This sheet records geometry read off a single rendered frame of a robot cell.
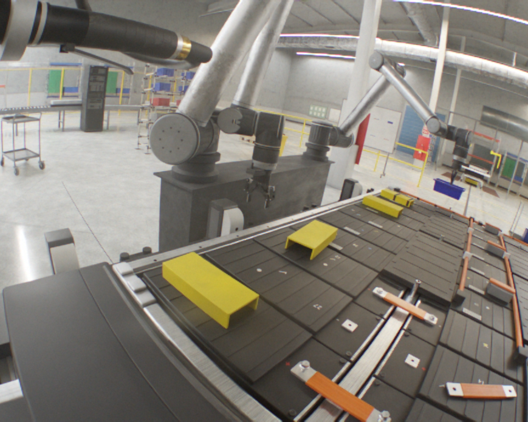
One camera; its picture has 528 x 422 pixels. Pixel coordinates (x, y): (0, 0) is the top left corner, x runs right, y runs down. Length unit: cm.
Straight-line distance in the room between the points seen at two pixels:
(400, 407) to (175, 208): 128
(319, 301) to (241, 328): 16
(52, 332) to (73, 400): 8
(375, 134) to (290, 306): 820
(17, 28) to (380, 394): 59
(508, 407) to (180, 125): 116
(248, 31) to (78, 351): 105
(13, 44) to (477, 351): 78
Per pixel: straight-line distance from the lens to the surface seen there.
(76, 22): 36
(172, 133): 107
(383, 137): 854
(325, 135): 262
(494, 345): 66
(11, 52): 33
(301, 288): 55
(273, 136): 113
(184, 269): 49
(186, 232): 142
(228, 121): 114
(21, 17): 32
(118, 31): 39
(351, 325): 51
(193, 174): 137
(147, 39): 41
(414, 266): 78
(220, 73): 109
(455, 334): 61
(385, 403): 43
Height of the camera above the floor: 131
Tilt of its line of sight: 21 degrees down
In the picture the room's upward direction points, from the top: 10 degrees clockwise
